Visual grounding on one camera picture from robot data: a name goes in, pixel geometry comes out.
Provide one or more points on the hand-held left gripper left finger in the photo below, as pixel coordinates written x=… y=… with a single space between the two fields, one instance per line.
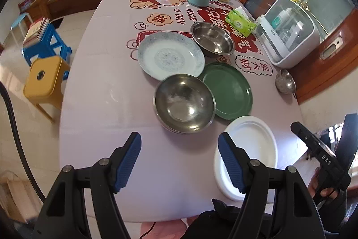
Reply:
x=127 y=166

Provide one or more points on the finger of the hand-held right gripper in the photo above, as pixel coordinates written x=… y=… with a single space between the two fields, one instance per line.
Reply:
x=303 y=135

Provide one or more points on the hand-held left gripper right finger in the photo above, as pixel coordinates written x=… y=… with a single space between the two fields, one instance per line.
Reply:
x=232 y=166

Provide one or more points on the white plate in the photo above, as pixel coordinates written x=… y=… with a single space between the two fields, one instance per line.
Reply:
x=251 y=141

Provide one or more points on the small steel bowl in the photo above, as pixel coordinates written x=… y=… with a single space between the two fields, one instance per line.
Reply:
x=285 y=81

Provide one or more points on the green plate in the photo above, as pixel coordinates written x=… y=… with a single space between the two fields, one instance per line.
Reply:
x=232 y=90

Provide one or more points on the deep steel bowl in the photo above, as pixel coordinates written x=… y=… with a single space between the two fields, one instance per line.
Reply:
x=181 y=101

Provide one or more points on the blue patterned porcelain plate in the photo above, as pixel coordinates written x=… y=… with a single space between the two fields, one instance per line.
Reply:
x=167 y=57

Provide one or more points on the wide steel bowl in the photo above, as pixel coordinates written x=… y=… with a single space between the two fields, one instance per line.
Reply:
x=214 y=40

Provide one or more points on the person's right hand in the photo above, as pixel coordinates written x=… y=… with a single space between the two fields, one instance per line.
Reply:
x=314 y=181

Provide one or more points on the wooden glass display cabinet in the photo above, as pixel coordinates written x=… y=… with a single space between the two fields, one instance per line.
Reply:
x=321 y=79

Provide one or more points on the black clothing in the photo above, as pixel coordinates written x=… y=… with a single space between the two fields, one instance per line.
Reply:
x=212 y=225

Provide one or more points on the pink clothing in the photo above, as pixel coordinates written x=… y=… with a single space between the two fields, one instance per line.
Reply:
x=162 y=230

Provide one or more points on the pink printed tablecloth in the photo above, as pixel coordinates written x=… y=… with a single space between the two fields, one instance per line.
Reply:
x=112 y=87

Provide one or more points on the white countertop sterilizer box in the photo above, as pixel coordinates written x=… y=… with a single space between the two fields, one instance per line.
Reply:
x=291 y=34

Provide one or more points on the cardboard box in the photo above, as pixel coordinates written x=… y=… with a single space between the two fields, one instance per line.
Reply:
x=14 y=194

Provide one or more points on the yellow plastic stool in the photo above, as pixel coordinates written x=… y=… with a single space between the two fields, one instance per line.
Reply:
x=44 y=79

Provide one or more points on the green tissue pack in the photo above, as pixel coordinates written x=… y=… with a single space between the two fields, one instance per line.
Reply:
x=240 y=22

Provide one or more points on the blue plastic stool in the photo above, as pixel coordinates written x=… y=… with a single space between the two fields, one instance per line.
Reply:
x=47 y=45

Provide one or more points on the stack of books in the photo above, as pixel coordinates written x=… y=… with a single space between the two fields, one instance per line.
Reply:
x=36 y=29

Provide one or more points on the light blue stool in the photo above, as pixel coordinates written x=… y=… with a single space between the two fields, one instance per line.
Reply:
x=20 y=19

